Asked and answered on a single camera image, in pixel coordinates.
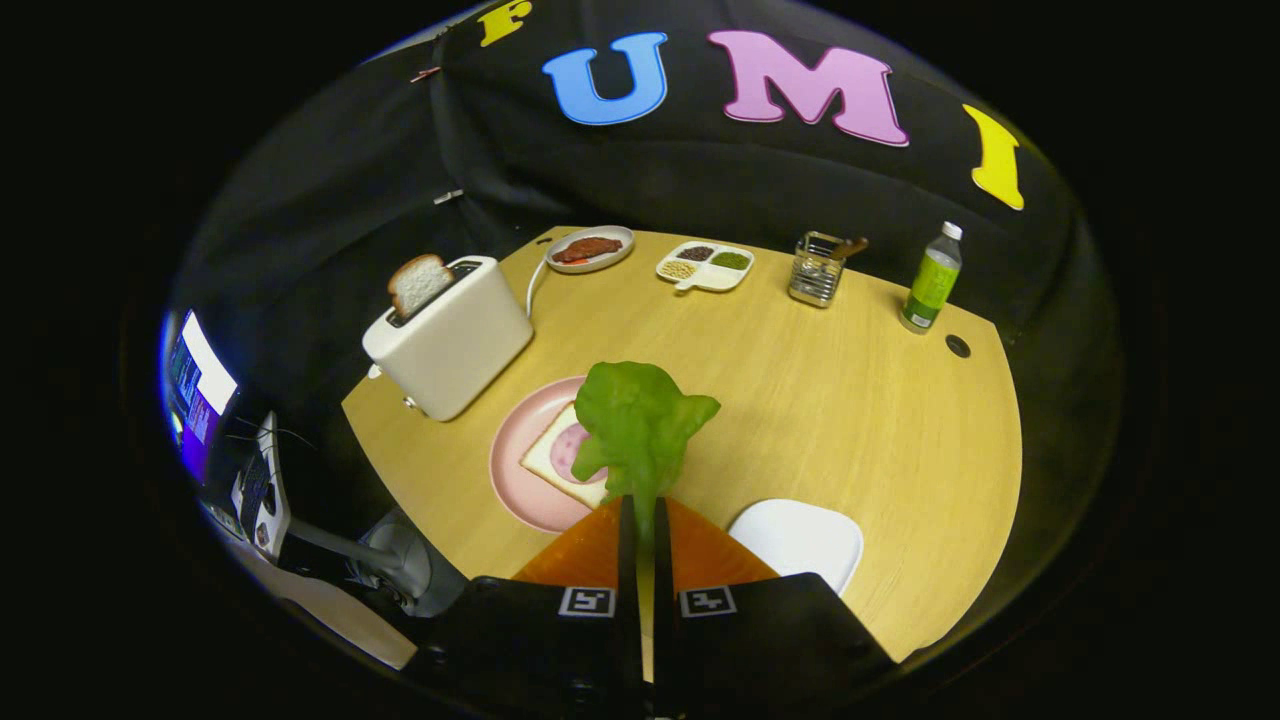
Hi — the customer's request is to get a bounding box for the white plate with meat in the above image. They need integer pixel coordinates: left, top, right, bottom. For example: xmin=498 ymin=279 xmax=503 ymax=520
xmin=545 ymin=226 xmax=636 ymax=274

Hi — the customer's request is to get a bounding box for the grey monitor stand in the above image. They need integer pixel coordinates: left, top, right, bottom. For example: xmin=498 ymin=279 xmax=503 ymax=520
xmin=290 ymin=510 xmax=466 ymax=616

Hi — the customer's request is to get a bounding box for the white side desk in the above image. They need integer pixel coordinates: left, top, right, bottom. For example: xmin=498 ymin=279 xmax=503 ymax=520
xmin=225 ymin=540 xmax=419 ymax=671

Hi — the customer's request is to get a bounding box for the white bread slice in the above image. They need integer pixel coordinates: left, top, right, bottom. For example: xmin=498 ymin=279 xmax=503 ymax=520
xmin=520 ymin=402 xmax=611 ymax=509

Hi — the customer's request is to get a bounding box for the green drink bottle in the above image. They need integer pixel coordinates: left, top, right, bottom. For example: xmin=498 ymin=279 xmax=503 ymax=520
xmin=900 ymin=221 xmax=964 ymax=334

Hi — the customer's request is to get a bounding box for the brown cooked meat piece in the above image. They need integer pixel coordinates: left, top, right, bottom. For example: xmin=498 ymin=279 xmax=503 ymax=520
xmin=551 ymin=236 xmax=623 ymax=265

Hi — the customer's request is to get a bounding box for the pink round plate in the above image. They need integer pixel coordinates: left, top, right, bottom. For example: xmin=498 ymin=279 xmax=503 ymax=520
xmin=489 ymin=376 xmax=641 ymax=534

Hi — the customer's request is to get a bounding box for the white divided dish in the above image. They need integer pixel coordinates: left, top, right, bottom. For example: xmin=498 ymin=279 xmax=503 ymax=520
xmin=656 ymin=241 xmax=755 ymax=293

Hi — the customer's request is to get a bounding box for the black backdrop cloth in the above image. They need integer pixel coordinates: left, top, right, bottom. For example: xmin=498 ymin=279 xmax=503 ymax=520
xmin=165 ymin=0 xmax=1126 ymax=621

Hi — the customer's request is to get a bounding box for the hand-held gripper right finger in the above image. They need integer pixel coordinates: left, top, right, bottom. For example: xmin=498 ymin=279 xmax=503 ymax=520
xmin=652 ymin=495 xmax=898 ymax=720

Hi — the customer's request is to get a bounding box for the green lettuce leaf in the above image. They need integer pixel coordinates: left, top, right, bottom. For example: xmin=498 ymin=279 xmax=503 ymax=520
xmin=571 ymin=361 xmax=721 ymax=541

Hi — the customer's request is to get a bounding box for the white toaster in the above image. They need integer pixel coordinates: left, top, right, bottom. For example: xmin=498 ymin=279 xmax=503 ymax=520
xmin=362 ymin=256 xmax=535 ymax=422

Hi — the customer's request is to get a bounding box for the white oval plate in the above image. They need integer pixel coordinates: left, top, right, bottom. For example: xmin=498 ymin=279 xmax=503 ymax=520
xmin=727 ymin=499 xmax=864 ymax=597

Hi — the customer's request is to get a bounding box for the pink ham slice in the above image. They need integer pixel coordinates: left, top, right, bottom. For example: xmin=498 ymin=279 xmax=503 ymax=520
xmin=553 ymin=422 xmax=591 ymax=483

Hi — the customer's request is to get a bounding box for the metal mesh utensil holder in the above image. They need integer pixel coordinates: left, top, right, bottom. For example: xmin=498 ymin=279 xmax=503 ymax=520
xmin=788 ymin=232 xmax=847 ymax=308

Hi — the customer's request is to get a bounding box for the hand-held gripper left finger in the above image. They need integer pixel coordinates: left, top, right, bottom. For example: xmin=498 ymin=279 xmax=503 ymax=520
xmin=405 ymin=495 xmax=643 ymax=720

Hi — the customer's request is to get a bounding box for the white and black keyboard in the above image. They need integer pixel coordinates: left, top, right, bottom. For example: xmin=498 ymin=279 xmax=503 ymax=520
xmin=232 ymin=410 xmax=293 ymax=561

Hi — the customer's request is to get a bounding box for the toasted bread slice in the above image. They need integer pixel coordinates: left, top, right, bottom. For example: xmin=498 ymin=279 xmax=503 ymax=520
xmin=388 ymin=254 xmax=456 ymax=319

